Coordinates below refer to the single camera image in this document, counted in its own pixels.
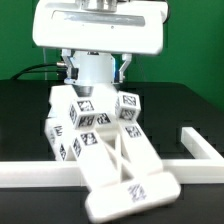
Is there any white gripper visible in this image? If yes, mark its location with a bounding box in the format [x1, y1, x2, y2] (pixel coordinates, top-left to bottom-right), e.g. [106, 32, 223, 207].
[32, 0, 168, 82]

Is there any white chair seat part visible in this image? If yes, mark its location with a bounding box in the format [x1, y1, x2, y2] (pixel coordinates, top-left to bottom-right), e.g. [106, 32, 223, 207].
[49, 84, 117, 131]

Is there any white tagged cube nut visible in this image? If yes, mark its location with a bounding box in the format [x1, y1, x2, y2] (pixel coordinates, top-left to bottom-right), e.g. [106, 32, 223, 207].
[69, 99, 98, 129]
[115, 91, 141, 121]

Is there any white chair back part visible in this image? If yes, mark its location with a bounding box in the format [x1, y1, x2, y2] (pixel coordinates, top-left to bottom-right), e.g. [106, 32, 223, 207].
[71, 116, 181, 223]

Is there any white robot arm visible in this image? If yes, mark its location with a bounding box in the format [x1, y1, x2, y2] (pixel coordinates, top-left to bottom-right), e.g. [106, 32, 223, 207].
[32, 0, 170, 90]

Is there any black cable with connector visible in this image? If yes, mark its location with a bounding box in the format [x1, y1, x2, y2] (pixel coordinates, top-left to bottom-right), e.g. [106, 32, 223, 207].
[9, 61, 72, 81]

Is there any white U-shaped obstacle frame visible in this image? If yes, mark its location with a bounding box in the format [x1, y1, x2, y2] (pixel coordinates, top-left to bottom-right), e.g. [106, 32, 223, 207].
[0, 127, 224, 188]

